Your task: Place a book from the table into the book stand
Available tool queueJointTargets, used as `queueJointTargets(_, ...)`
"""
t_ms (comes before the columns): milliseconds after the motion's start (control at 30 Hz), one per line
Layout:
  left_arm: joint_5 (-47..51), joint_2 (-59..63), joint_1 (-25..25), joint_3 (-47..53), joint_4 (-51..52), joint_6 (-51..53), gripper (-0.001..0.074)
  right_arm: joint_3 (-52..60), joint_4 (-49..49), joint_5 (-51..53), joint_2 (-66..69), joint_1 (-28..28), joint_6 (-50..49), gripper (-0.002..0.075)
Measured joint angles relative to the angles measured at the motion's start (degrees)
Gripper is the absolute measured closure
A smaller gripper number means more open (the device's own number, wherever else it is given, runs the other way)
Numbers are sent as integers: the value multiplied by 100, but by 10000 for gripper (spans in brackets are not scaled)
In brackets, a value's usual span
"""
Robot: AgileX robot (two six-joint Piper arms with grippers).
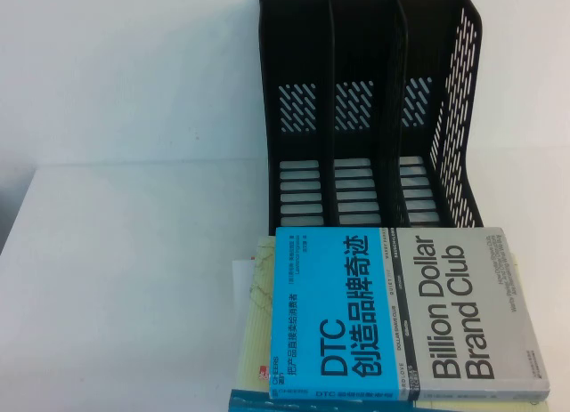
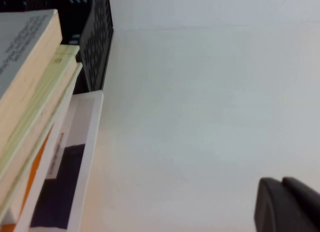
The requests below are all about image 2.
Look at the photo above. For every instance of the yellow-green mechanisms book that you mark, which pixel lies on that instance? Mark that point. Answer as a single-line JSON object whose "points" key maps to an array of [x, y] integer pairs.
{"points": [[37, 104]]}

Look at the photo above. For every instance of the black perforated book stand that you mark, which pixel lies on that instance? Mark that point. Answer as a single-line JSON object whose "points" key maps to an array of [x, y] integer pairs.
{"points": [[97, 41]]}

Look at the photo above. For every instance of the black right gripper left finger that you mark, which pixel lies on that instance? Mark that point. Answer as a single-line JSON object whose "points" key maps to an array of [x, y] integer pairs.
{"points": [[277, 212]]}

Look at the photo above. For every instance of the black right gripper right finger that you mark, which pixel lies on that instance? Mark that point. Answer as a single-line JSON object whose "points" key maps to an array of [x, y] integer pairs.
{"points": [[305, 194]]}

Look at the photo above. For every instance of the white book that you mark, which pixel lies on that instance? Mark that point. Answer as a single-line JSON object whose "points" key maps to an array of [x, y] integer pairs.
{"points": [[87, 141]]}

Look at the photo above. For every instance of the blue DTC book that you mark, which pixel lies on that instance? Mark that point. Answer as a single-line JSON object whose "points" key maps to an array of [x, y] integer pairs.
{"points": [[15, 46]]}

